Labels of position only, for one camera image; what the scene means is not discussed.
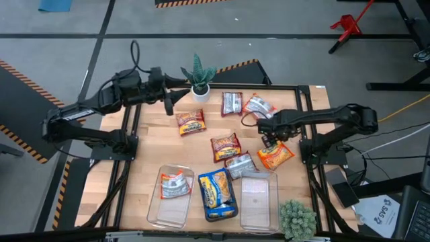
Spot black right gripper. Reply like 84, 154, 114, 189
257, 110, 298, 149

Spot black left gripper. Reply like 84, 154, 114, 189
142, 67, 191, 116

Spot red Maruchan noodle pack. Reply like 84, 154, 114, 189
210, 132, 243, 164
175, 108, 207, 137
220, 91, 243, 118
224, 151, 258, 181

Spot blue Maruchan noodle pack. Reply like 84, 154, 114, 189
198, 167, 232, 210
205, 203, 236, 219

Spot orange Maruchan noodle pack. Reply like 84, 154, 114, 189
159, 169, 195, 200
257, 140, 296, 171
242, 93, 278, 120

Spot snake plant in white pot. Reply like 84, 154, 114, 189
180, 52, 218, 104

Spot clear plastic bin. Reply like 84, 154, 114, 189
146, 163, 196, 229
240, 169, 280, 233

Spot black hazard-striped floor mat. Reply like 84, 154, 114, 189
183, 58, 272, 85
52, 157, 93, 231
0, 59, 87, 165
154, 0, 229, 9

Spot bushy green artificial plant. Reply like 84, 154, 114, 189
279, 199, 318, 242

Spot black tablet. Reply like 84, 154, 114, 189
325, 167, 360, 208

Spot dark smoked plastic bin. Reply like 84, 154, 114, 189
197, 167, 239, 223

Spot black desk foot bar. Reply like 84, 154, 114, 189
354, 173, 424, 199

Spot white paper with logo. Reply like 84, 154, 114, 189
354, 194, 402, 239

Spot blue floor mat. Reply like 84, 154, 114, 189
38, 0, 73, 13

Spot black laptop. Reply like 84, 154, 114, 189
392, 184, 430, 242

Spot person's shoe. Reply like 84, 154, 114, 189
412, 48, 430, 64

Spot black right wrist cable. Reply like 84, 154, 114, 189
241, 110, 269, 128

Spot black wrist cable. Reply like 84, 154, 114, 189
241, 110, 269, 128
130, 40, 152, 74

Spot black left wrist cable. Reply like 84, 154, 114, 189
130, 40, 152, 74

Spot black aluminium table frame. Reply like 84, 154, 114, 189
80, 75, 359, 241

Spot white floor cable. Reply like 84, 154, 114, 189
361, 123, 430, 155

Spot black desk frame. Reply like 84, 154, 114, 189
337, 0, 430, 91

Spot yellow extension cable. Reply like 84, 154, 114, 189
378, 93, 430, 122

